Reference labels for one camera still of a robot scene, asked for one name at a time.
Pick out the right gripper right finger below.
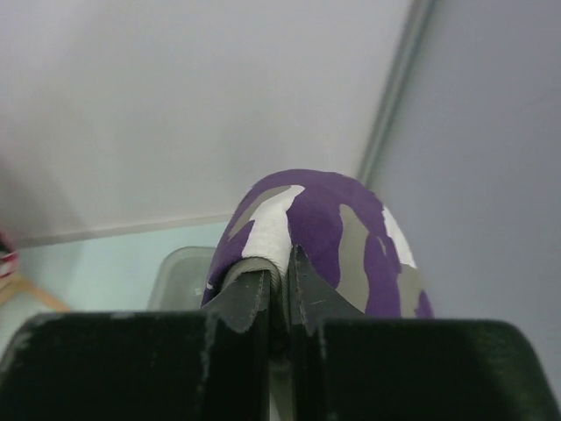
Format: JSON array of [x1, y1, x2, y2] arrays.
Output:
[[288, 247, 560, 420]]

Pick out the grey plastic bin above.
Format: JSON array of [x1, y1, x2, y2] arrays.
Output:
[[147, 246, 215, 311]]

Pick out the wooden clothes rack frame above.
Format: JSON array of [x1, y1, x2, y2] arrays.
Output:
[[1, 273, 71, 312]]

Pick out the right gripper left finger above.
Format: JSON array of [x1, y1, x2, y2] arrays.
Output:
[[1, 272, 270, 420]]

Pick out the purple camouflage trousers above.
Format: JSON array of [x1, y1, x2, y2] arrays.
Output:
[[199, 168, 435, 421]]

